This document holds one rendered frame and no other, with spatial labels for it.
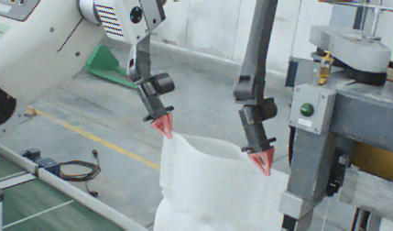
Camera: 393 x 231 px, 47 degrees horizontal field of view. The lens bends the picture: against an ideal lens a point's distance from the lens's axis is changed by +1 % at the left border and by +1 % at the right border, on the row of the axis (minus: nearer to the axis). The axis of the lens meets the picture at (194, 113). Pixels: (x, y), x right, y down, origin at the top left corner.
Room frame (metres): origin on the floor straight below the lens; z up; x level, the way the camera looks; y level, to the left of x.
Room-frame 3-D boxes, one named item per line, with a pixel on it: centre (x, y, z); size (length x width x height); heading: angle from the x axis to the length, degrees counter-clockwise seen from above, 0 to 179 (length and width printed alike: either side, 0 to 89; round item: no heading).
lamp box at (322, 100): (0.94, -0.25, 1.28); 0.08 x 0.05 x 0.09; 54
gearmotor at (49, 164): (2.41, 0.89, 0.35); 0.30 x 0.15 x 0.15; 54
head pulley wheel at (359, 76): (1.06, -0.39, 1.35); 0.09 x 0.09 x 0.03
